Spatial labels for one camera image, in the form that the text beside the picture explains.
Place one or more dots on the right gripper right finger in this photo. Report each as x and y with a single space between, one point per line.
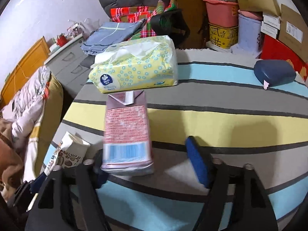
202 162

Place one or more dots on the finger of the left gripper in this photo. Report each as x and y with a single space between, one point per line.
36 184

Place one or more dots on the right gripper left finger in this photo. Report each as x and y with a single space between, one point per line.
100 176

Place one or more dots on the pink milk carton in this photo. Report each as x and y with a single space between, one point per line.
127 149

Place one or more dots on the patterned crushed paper cup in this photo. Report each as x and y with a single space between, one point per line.
69 153

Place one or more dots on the striped tablecloth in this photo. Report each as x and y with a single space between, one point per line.
221 104

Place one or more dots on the floral bed quilt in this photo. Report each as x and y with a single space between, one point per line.
35 112

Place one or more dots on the grey drawer cabinet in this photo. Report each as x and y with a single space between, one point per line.
65 65

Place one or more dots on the dark blue glasses case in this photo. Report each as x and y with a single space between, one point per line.
273 72

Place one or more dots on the yellow tissue pack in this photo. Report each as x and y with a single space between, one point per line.
137 64

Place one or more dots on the wooden bed headboard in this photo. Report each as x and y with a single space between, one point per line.
30 62

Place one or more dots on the yellow patterned box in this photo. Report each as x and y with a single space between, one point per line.
223 37

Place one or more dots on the red gift box gold character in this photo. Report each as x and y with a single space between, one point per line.
274 49

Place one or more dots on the red mug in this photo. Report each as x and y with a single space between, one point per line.
61 40

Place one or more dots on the folded blue cloth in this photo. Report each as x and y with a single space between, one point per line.
108 34

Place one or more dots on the black bag on chair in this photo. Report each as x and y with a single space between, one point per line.
172 24

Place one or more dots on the white small box lower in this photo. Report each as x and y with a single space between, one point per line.
269 30

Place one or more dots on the white small box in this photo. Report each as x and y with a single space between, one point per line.
273 21
269 30

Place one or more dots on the lavender cylindrical container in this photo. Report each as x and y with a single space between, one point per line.
250 36

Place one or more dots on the pink plastic bin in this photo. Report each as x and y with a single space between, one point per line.
222 13

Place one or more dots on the white small box upper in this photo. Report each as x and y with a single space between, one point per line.
273 21

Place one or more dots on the open cardboard box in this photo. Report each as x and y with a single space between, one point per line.
293 32

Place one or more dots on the red plaid blanket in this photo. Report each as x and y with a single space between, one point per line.
137 13

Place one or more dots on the wooden wardrobe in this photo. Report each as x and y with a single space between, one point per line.
194 14

